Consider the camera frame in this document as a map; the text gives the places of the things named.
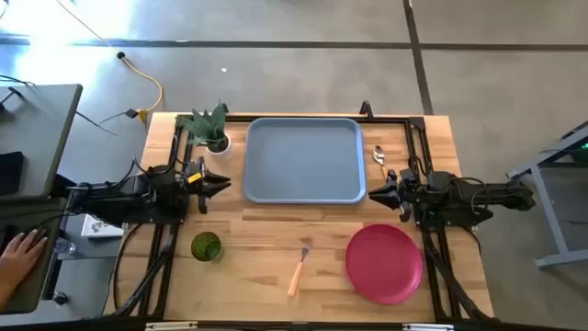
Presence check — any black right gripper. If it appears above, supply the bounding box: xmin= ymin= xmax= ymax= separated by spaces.
xmin=368 ymin=167 xmax=419 ymax=224

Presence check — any dark grey side table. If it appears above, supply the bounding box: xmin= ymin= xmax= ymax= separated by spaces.
xmin=0 ymin=195 xmax=70 ymax=316

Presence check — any silver metal bracket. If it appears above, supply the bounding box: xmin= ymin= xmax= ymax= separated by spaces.
xmin=401 ymin=323 xmax=455 ymax=331
xmin=144 ymin=321 xmax=198 ymax=331

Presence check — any grey metal table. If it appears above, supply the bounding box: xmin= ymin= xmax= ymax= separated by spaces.
xmin=506 ymin=120 xmax=588 ymax=269

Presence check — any black flat device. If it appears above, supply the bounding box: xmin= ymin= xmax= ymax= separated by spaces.
xmin=0 ymin=151 xmax=24 ymax=197

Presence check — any person's hand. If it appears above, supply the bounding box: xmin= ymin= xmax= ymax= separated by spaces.
xmin=0 ymin=228 xmax=49 ymax=295

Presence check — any white printed box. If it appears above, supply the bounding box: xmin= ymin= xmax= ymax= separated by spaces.
xmin=80 ymin=213 xmax=125 ymax=239

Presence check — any blue-grey plastic tray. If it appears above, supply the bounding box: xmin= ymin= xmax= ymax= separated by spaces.
xmin=242 ymin=117 xmax=368 ymax=205

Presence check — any grey desk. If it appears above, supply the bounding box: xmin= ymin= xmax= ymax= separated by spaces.
xmin=0 ymin=83 xmax=84 ymax=199

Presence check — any white plant pot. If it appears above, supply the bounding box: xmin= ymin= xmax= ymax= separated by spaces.
xmin=205 ymin=132 xmax=232 ymax=156

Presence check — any pink round plate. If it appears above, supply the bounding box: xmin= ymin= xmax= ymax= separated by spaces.
xmin=345 ymin=223 xmax=424 ymax=306

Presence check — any spoon with orange handle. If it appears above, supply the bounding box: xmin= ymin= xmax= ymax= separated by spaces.
xmin=372 ymin=144 xmax=390 ymax=180

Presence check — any green glass cup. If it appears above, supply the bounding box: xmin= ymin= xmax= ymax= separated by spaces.
xmin=190 ymin=231 xmax=222 ymax=263

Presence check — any yellow extension cable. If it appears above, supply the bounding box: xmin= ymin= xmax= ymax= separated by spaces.
xmin=54 ymin=0 xmax=164 ymax=123

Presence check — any fork with orange handle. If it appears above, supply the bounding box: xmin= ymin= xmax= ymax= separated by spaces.
xmin=287 ymin=238 xmax=313 ymax=298

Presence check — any green potted plant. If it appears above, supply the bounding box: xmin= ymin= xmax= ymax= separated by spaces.
xmin=175 ymin=101 xmax=230 ymax=148

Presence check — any black power cable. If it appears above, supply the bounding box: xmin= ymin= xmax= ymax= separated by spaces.
xmin=73 ymin=108 xmax=141 ymax=137

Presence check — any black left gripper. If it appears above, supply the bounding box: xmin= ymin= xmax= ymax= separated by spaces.
xmin=183 ymin=155 xmax=232 ymax=215

